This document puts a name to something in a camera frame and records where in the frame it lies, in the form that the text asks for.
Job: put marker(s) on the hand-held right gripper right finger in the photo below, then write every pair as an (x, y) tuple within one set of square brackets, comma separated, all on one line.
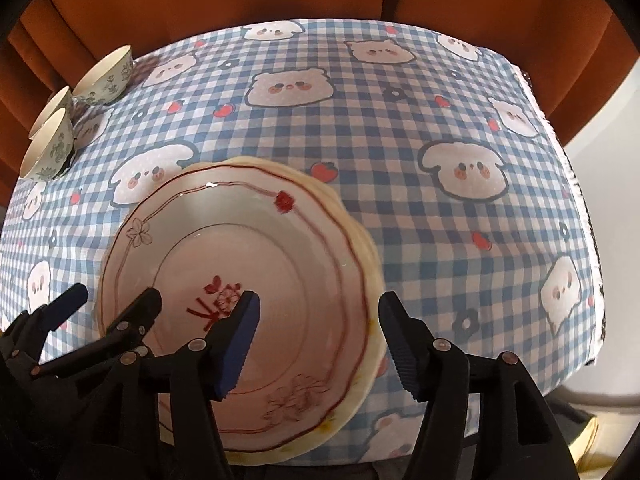
[(405, 350)]

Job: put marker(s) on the round yellow floral plate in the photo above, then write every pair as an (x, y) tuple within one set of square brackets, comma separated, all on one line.
[(300, 449)]

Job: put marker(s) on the red flower wavy-rim plate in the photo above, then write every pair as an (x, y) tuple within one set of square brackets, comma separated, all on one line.
[(280, 270)]

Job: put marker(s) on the green floral ceramic bowl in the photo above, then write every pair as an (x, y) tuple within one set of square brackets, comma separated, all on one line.
[(105, 82), (50, 150), (52, 105)]

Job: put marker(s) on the blue checked bear tablecloth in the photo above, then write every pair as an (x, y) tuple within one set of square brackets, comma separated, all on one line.
[(400, 160)]

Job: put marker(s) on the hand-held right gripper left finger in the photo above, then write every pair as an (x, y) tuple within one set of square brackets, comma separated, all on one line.
[(237, 345)]

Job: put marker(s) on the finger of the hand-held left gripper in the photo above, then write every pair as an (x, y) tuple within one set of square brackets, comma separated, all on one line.
[(145, 310), (67, 305)]

